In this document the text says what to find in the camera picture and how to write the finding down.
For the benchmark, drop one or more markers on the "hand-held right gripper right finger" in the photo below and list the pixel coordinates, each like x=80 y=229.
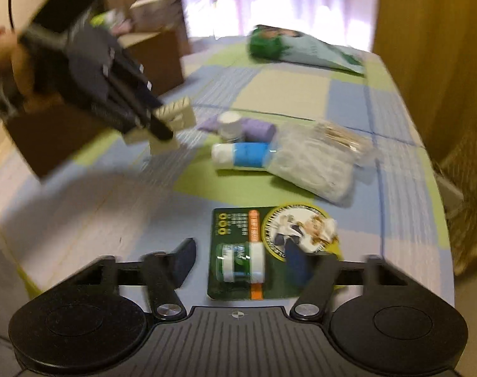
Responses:
x=298 y=269

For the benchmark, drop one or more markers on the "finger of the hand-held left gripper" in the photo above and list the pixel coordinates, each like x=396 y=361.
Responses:
x=140 y=86
x=159 y=131

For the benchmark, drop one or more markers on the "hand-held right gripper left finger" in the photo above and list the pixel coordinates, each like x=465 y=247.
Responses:
x=184 y=261

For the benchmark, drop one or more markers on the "brown cardboard box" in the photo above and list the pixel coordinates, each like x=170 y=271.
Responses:
x=155 y=59

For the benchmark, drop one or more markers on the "green blister card pack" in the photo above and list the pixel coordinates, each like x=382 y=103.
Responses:
x=230 y=220

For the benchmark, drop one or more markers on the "small white bottle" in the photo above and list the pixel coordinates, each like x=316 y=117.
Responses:
x=230 y=123

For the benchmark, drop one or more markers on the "white tube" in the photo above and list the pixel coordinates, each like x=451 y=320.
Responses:
x=242 y=157

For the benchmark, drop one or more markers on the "purple packet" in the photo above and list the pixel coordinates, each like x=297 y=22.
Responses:
x=258 y=129

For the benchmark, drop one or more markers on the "clear plastic bag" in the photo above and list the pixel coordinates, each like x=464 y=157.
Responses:
x=313 y=169

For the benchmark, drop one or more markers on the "checked cloth desktop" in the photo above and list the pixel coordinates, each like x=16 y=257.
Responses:
x=262 y=98

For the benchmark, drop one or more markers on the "person's left hand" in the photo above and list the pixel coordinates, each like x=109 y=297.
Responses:
x=22 y=66

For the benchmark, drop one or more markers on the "grey humidifier box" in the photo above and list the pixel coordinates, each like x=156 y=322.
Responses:
x=159 y=11

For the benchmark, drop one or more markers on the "green snack bag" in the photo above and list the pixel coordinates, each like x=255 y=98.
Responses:
x=301 y=47

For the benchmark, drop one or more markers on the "tan fabric curtain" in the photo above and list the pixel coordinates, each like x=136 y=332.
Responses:
x=427 y=47

